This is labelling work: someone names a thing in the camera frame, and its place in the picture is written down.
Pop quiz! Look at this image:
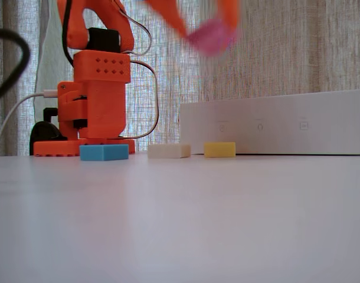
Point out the white red black servo wire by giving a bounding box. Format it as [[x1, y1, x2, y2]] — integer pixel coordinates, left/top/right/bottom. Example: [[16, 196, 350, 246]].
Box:
[[117, 5, 153, 57], [117, 58, 160, 142]]

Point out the orange gripper finger with sticker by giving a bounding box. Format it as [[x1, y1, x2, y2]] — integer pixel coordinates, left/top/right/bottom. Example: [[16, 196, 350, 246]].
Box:
[[218, 0, 240, 31]]

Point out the cream white foam cuboid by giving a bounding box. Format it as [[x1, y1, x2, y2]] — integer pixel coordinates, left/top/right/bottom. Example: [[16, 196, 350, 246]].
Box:
[[147, 143, 192, 159]]

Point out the white USB cable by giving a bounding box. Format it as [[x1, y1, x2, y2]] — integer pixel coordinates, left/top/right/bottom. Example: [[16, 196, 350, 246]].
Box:
[[0, 89, 59, 157]]

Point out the pink foam cuboid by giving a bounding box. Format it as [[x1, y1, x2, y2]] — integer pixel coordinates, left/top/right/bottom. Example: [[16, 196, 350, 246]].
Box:
[[186, 19, 239, 57]]

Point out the black table clamp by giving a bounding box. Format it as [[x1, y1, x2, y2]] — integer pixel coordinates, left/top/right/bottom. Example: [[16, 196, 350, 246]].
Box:
[[29, 107, 68, 156]]

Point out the white cardboard box bin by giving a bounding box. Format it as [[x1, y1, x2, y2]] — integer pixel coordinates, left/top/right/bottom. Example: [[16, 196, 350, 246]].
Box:
[[179, 89, 360, 156]]

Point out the yellow foam cuboid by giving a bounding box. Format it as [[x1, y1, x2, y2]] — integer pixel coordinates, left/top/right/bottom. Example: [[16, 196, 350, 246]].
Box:
[[203, 141, 237, 158]]

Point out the blue foam cuboid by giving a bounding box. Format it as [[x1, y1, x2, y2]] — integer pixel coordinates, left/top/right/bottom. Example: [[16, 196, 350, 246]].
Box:
[[79, 143, 130, 162]]

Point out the thick black cable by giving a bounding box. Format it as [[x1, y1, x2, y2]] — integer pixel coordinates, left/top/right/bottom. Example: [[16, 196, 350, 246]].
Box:
[[0, 28, 31, 106]]

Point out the plain orange gripper finger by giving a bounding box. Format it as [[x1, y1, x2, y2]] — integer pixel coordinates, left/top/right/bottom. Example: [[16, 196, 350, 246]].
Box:
[[143, 0, 196, 39]]

